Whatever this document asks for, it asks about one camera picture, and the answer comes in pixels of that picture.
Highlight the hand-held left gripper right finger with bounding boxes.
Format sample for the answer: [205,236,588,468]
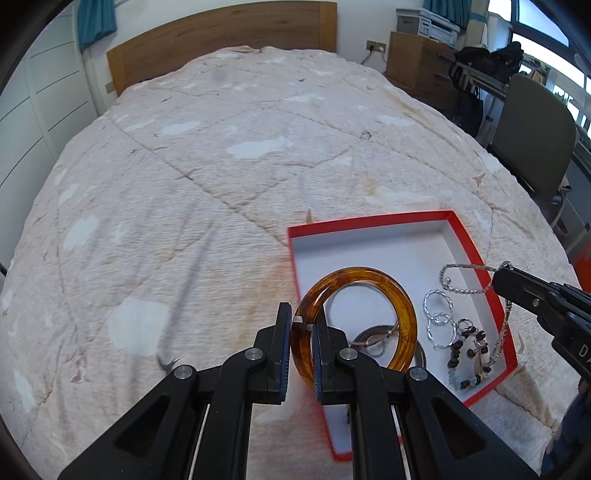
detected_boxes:
[309,311,541,480]

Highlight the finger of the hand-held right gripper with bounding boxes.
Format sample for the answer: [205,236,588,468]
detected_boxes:
[491,266,563,325]
[553,283,591,315]

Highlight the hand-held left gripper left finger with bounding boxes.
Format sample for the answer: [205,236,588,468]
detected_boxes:
[58,302,293,480]

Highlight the silver chain necklace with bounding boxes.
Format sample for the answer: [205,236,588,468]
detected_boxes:
[438,261,514,370]

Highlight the smoky brown translucent bangle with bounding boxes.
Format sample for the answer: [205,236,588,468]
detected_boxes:
[350,324,428,370]

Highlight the brown and white beaded bracelet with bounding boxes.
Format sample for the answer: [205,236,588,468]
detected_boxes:
[445,325,497,393]

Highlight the silver hoop earring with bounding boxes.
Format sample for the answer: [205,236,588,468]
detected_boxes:
[423,288,456,324]
[427,314,464,350]

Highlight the amber bangle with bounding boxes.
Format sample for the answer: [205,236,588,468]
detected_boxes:
[290,266,419,387]

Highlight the red cardboard box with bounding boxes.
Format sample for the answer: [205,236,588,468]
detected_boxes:
[287,210,518,462]

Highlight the dark blue cloth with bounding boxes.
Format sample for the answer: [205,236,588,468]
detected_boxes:
[540,378,591,476]

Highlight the grey-green chair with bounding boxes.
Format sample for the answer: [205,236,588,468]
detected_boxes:
[489,74,580,213]

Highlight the beige patterned blanket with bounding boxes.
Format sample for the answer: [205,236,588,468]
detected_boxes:
[0,45,585,480]

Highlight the metal clothes rack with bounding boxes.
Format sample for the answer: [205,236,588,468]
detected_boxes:
[455,65,509,134]

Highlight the black bag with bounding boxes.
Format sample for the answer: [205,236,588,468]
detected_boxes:
[450,41,525,77]

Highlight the wooden dresser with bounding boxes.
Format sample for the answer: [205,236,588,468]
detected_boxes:
[385,31,462,109]

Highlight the window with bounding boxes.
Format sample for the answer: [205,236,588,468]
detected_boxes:
[508,0,591,134]

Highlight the white printer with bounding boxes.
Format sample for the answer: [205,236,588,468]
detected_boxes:
[396,8,461,44]

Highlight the teal curtain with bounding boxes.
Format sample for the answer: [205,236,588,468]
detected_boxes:
[422,0,472,28]
[76,0,118,51]

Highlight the white wardrobe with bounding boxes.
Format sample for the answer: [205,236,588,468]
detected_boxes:
[0,41,100,287]

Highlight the wooden headboard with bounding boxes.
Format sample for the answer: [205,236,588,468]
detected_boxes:
[107,1,339,97]

